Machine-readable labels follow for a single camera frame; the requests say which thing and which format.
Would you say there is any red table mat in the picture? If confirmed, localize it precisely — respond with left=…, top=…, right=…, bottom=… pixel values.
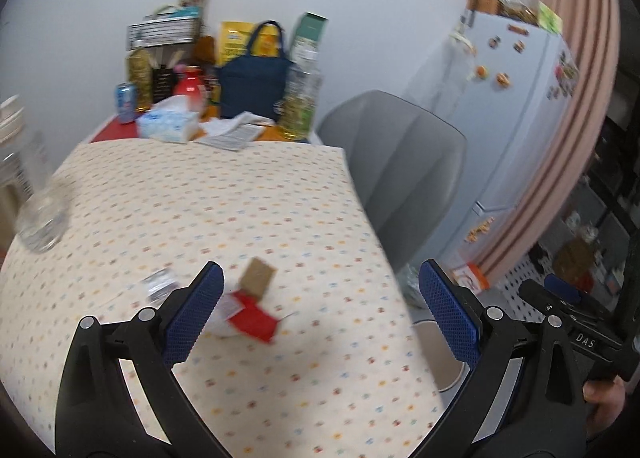
left=89, top=113, right=143, bottom=144

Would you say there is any pink curtain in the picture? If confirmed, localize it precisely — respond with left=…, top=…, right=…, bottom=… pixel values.
left=480, top=0, right=623, bottom=284

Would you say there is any tall green box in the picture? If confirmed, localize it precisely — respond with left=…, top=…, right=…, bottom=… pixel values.
left=290, top=12, right=329, bottom=76

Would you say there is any brown cardboard box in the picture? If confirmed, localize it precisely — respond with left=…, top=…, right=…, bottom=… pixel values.
left=552, top=238, right=596, bottom=284

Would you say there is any brown container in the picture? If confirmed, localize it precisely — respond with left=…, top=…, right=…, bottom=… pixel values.
left=192, top=36, right=217, bottom=64

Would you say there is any blue drink can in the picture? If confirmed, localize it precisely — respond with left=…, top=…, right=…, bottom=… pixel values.
left=115, top=82, right=140, bottom=124

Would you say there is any cluster of fridge magnets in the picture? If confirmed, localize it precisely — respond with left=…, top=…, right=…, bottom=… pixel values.
left=487, top=23, right=581, bottom=102

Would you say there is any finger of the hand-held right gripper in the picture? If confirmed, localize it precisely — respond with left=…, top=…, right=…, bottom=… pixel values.
left=517, top=278, right=577, bottom=323
left=544, top=273, right=594, bottom=307

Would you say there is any white refrigerator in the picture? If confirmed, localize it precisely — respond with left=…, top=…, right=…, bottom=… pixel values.
left=405, top=8, right=583, bottom=264

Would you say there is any orange white box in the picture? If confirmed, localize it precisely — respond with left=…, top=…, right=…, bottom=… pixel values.
left=452, top=263, right=491, bottom=295

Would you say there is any clear glass jar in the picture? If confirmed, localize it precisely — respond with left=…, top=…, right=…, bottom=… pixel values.
left=0, top=96, right=71, bottom=254

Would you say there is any green yellow packet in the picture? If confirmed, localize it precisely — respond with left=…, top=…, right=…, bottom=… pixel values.
left=537, top=1, right=563, bottom=32

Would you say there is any grey upholstered chair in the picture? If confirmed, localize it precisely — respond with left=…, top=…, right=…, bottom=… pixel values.
left=316, top=90, right=468, bottom=271

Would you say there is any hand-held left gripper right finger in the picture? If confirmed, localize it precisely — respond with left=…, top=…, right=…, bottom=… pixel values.
left=417, top=259, right=596, bottom=458

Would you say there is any black wire basket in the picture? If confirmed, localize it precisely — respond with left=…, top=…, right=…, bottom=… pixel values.
left=126, top=16, right=203, bottom=49

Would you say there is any floral cream tablecloth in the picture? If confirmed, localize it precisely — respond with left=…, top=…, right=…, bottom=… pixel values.
left=0, top=141, right=448, bottom=458

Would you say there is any printed paper sheet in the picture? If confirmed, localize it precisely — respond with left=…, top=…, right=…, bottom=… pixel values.
left=194, top=124, right=268, bottom=152

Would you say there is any person's right hand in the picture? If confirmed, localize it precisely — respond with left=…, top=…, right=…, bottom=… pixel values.
left=582, top=378, right=629, bottom=435

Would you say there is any red white paper carton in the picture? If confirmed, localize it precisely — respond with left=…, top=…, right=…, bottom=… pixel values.
left=207, top=257, right=296, bottom=343

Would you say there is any yellow orange dragon magnet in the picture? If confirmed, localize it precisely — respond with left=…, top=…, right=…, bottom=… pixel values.
left=465, top=215, right=496, bottom=244

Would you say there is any blue white tissue box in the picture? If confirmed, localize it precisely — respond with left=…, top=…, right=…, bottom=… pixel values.
left=136, top=95, right=201, bottom=144

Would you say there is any black chopstick holder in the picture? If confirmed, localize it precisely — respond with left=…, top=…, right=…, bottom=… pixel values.
left=150, top=51, right=183, bottom=104

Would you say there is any clear bottle with floral label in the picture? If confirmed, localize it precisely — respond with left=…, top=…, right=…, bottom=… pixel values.
left=275, top=56, right=323, bottom=141

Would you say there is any navy lunch bag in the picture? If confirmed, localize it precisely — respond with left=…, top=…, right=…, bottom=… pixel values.
left=216, top=21, right=293, bottom=120

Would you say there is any glass jar with yellow contents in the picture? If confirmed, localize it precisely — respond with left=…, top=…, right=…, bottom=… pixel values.
left=126, top=48, right=153, bottom=109

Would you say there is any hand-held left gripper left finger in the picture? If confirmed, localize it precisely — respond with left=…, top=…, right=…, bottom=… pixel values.
left=54, top=261, right=226, bottom=458

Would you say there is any white dotted mat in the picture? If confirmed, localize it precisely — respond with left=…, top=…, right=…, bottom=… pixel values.
left=492, top=258, right=556, bottom=319

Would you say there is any small printed wrapper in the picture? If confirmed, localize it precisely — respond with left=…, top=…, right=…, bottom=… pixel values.
left=142, top=268, right=178, bottom=301

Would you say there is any yellow snack packet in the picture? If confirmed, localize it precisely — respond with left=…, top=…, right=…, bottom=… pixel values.
left=217, top=21, right=281, bottom=66

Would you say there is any dark storage shelf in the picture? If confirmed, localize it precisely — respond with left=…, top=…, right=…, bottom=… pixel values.
left=525, top=108, right=636, bottom=299

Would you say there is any white trash bin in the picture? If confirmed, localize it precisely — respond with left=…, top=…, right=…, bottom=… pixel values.
left=410, top=321, right=468, bottom=394

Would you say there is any crumpled white paper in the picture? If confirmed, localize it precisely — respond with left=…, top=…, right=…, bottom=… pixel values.
left=202, top=111, right=276, bottom=136

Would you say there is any clear plastic bag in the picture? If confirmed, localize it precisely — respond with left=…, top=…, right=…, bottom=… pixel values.
left=400, top=263, right=431, bottom=309

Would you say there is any red white vase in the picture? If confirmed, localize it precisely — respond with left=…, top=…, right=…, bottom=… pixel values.
left=172, top=66, right=208, bottom=112

